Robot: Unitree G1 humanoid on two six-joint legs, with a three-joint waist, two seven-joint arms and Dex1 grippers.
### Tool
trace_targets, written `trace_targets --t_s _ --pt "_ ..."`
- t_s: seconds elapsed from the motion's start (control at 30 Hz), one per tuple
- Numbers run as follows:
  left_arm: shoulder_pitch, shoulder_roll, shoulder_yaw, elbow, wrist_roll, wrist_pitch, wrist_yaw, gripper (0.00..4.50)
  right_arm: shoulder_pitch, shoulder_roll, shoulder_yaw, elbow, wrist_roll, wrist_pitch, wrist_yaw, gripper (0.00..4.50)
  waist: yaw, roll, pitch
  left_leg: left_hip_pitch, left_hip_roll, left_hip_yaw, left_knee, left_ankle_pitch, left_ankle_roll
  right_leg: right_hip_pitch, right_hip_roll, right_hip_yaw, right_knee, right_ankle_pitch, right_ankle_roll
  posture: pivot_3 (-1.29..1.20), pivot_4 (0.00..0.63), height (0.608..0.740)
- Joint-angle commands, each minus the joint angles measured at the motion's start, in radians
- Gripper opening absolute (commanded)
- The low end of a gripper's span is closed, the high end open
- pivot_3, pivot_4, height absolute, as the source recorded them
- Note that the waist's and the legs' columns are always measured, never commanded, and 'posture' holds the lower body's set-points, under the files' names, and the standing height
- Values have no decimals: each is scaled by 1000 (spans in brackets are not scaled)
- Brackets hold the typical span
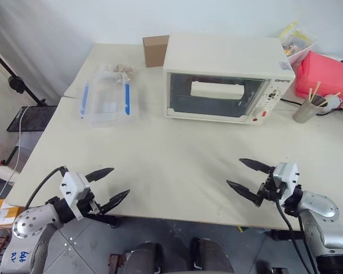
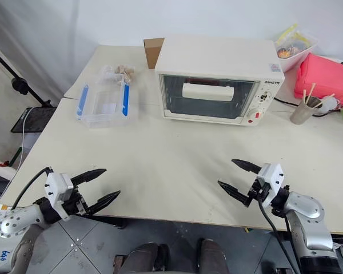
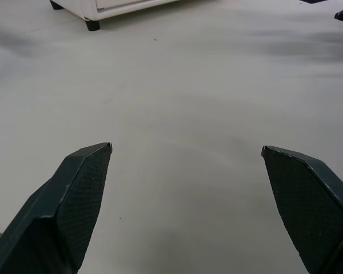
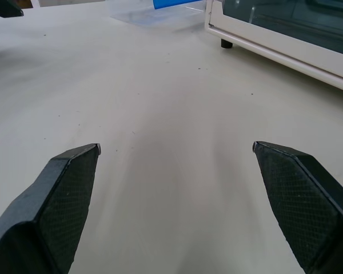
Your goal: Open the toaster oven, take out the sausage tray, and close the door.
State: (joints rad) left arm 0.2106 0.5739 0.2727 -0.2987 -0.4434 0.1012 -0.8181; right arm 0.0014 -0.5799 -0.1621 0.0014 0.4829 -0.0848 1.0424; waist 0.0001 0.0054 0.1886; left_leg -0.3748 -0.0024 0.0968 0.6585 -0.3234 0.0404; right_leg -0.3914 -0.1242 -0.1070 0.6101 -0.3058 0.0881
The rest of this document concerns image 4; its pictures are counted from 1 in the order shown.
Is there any white toaster oven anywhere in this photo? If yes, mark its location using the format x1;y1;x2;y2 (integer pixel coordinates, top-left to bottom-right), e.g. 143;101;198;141
203;0;343;95

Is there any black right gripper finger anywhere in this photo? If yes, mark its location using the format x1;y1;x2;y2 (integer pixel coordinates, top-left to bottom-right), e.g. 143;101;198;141
252;140;343;274
0;0;24;18
0;143;102;274

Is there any blue plastic object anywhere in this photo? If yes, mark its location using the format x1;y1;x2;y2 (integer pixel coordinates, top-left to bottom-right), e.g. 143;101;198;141
153;0;205;10

